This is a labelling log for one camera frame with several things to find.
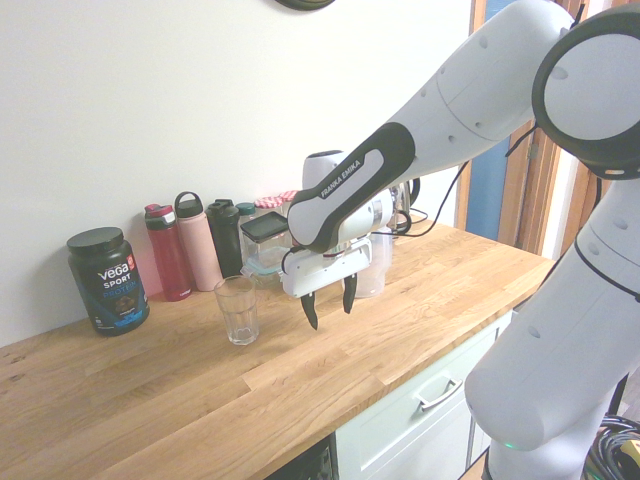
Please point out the clear bottle green lid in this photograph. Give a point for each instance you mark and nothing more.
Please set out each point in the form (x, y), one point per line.
(246, 212)

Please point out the square container black lid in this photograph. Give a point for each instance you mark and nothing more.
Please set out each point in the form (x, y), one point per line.
(265, 232)

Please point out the dark appliance under counter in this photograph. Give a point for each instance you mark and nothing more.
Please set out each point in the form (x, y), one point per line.
(310, 462)

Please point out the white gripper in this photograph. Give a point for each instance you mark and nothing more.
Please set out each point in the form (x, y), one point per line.
(325, 272)

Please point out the pale green drawer front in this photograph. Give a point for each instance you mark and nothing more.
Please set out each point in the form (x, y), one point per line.
(400, 430)

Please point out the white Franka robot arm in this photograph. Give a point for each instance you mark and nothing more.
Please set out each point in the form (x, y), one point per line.
(500, 90)

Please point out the black Vega protein tub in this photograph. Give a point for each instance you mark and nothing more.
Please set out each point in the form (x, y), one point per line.
(107, 285)

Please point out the pink water bottle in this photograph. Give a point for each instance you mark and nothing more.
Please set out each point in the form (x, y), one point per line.
(199, 245)

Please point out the dark round wall clock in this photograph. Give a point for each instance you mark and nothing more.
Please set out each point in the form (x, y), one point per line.
(305, 3)

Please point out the red water bottle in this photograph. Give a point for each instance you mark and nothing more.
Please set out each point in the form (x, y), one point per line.
(170, 255)

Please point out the black shaker bottle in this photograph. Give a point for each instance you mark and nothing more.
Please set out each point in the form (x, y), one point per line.
(225, 240)

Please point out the glass container teal lid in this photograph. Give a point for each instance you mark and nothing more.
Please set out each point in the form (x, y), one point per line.
(262, 270)

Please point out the blue door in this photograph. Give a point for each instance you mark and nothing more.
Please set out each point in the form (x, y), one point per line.
(487, 190)

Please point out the clear drinking glass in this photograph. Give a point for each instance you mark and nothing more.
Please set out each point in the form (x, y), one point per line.
(236, 312)

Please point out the wooden door frame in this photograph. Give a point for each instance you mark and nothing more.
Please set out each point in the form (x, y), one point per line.
(542, 185)

